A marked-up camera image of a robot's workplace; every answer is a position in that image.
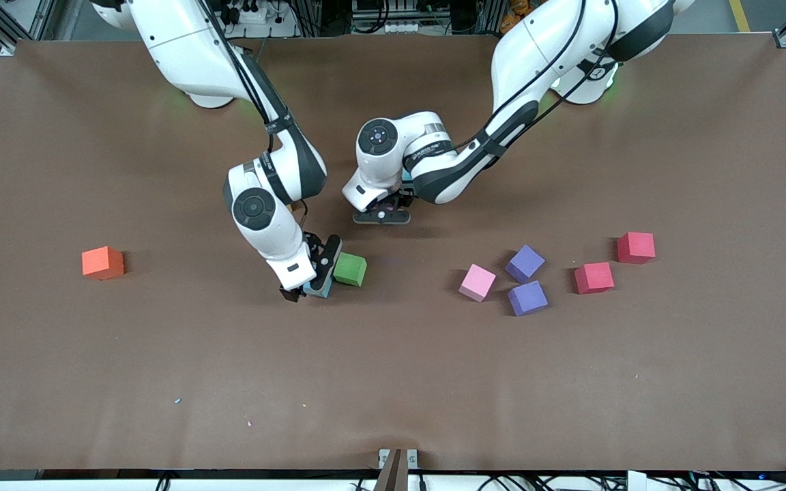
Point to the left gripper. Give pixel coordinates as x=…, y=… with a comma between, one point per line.
x=406, y=198

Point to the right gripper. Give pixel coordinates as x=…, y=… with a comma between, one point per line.
x=316, y=250

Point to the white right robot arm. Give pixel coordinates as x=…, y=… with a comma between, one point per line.
x=195, y=48

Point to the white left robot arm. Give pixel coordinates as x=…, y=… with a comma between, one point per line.
x=536, y=48

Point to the green foam block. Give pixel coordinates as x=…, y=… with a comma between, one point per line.
x=351, y=270

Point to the bright pink foam block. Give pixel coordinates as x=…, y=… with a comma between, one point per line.
x=477, y=283

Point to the purple foam block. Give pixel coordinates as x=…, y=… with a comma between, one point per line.
x=525, y=264
x=527, y=299

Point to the paper table cover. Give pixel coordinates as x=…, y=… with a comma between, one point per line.
x=161, y=354

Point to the white power strip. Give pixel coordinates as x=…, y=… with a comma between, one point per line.
x=400, y=28
x=277, y=28

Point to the orange foam block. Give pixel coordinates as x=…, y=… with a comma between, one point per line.
x=102, y=264

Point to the red foam block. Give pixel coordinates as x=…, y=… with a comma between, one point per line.
x=636, y=247
x=594, y=278

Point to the pile of orange items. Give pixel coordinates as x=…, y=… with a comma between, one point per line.
x=509, y=20

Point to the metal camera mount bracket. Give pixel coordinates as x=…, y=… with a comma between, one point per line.
x=393, y=470

